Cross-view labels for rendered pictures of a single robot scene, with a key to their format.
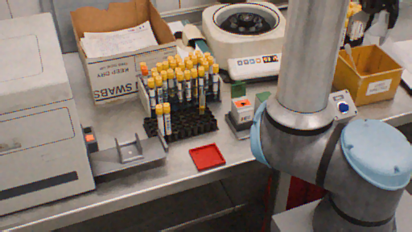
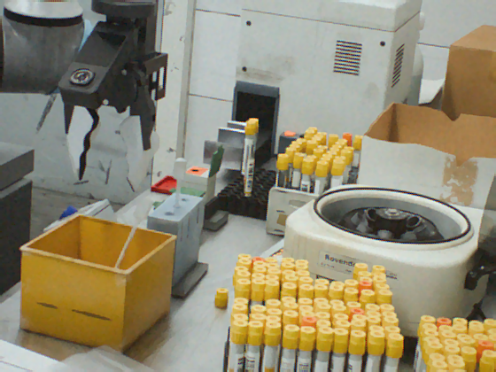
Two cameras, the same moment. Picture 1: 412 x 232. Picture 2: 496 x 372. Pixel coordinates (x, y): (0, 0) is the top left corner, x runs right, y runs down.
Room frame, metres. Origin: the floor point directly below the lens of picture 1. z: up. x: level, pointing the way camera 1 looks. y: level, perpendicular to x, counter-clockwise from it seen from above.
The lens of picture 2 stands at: (1.89, -1.31, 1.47)
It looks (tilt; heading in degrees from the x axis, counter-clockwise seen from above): 17 degrees down; 126
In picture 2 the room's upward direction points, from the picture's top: 6 degrees clockwise
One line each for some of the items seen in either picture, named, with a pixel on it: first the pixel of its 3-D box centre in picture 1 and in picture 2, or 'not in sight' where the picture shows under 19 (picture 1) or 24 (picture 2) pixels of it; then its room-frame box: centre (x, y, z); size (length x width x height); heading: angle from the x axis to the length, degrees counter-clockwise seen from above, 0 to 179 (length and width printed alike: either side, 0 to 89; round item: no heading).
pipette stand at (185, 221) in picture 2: not in sight; (173, 243); (0.98, -0.27, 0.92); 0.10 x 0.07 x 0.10; 113
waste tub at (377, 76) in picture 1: (364, 75); (98, 281); (1.01, -0.42, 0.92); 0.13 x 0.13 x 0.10; 18
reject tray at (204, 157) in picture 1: (207, 156); (178, 186); (0.74, 0.01, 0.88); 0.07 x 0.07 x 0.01; 22
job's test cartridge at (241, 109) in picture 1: (241, 112); (196, 191); (0.85, -0.08, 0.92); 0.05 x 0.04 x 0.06; 20
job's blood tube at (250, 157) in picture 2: (202, 105); (248, 176); (0.87, 0.02, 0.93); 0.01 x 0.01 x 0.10; 22
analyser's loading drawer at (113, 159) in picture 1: (120, 154); (241, 137); (0.71, 0.20, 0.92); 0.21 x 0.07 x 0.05; 112
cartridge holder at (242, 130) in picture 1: (241, 121); (194, 208); (0.85, -0.08, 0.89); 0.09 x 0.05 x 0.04; 20
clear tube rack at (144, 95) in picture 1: (179, 89); (317, 196); (0.96, 0.08, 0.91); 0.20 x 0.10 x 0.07; 112
